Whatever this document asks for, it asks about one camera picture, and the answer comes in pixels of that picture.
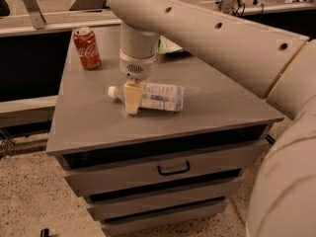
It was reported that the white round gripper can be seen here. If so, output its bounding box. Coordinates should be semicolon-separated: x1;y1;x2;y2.
119;51;156;115

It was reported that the clear blue-label plastic bottle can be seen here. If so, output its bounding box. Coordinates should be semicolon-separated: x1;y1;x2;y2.
108;83;185;112

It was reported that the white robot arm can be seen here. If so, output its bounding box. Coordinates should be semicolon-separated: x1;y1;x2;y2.
108;0;316;237

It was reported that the green chip bag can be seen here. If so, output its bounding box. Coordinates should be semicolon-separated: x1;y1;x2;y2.
157;36;183;54

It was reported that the red coca-cola can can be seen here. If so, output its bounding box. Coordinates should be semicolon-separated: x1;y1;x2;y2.
73;27;101;70

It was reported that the grey drawer cabinet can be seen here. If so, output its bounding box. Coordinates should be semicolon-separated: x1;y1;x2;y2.
46;26;283;237

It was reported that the black drawer handle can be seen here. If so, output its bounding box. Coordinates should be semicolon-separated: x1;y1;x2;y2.
157;161;191;177

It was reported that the metal railing frame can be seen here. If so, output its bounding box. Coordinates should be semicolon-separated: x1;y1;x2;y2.
1;0;315;30

